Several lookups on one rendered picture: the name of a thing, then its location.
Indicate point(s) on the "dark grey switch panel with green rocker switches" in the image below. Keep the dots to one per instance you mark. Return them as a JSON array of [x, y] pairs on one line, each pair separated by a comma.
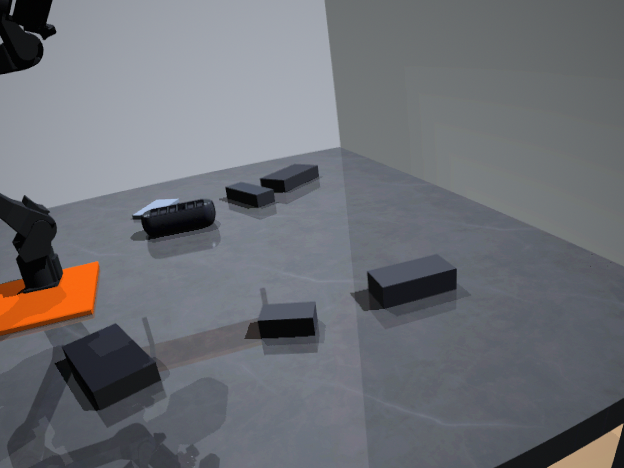
[[178, 217]]

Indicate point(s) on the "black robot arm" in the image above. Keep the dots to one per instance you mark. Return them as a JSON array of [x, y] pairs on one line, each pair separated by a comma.
[[39, 265]]

